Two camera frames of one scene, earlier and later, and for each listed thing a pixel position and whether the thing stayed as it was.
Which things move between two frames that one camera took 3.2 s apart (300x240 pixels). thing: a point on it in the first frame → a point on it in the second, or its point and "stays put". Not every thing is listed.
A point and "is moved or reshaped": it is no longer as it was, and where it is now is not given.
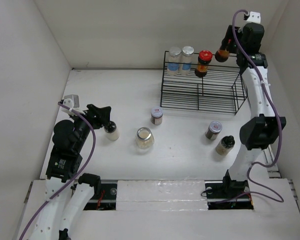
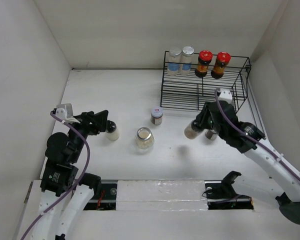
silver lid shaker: x=187 y=55 stays put
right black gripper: x=229 y=34 → x=201 y=116
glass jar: x=144 y=138 stays put
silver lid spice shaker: x=174 y=54 stays put
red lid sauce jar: x=204 y=58 stays put
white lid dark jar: x=157 y=113 stays put
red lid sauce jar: x=222 y=55 is moved or reshaped
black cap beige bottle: x=225 y=145 → x=192 y=129
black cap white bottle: x=111 y=131 stays put
